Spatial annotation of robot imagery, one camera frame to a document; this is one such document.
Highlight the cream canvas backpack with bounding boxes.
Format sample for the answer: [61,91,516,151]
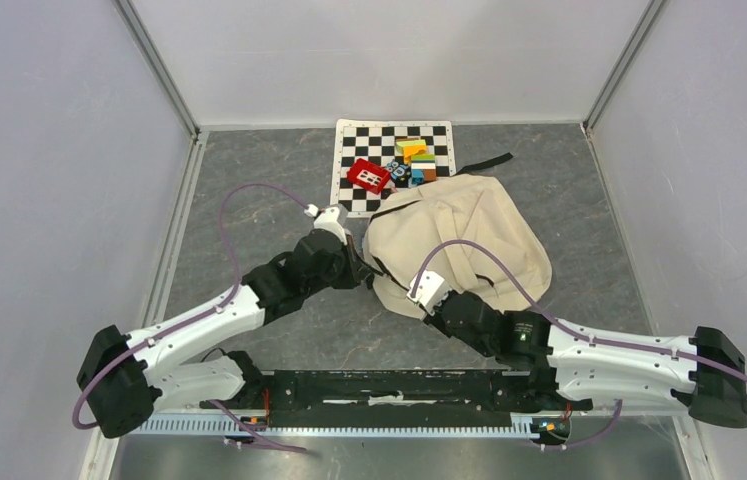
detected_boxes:
[362,173,553,319]

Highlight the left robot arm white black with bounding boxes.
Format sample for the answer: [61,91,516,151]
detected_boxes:
[73,229,372,439]

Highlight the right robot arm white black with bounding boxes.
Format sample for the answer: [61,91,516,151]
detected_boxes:
[419,292,747,429]

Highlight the stacked colourful toy blocks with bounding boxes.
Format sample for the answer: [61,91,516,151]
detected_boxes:
[410,154,438,186]

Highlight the blue black toy robot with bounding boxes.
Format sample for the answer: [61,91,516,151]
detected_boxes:
[385,161,412,189]

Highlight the red toy brick frame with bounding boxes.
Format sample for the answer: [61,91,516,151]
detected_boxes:
[346,158,391,195]

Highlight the green orange toy block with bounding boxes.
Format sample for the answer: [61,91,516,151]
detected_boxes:
[395,138,427,164]

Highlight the black white chessboard mat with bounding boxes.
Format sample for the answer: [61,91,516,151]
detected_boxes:
[330,119,457,218]

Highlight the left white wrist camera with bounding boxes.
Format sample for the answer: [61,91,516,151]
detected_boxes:
[304,204,350,245]

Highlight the purple cable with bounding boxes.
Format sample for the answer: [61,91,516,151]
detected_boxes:
[71,183,321,453]
[409,239,747,452]

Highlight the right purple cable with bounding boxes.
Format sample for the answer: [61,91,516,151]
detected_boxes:
[409,239,747,452]

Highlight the aluminium frame post left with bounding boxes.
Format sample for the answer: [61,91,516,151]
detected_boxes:
[112,0,201,138]

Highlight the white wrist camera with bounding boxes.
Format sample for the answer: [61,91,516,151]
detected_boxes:
[406,270,452,319]
[304,204,350,245]

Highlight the aluminium frame post right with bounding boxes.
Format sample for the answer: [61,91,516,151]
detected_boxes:
[581,0,669,141]

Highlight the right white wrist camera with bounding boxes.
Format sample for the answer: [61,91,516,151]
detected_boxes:
[406,270,452,319]

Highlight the aluminium frame post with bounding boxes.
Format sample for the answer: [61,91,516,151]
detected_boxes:
[112,0,201,138]
[581,0,669,141]

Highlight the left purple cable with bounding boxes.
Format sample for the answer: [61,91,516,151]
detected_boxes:
[71,183,321,453]

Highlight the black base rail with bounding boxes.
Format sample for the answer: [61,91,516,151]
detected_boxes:
[222,369,593,430]

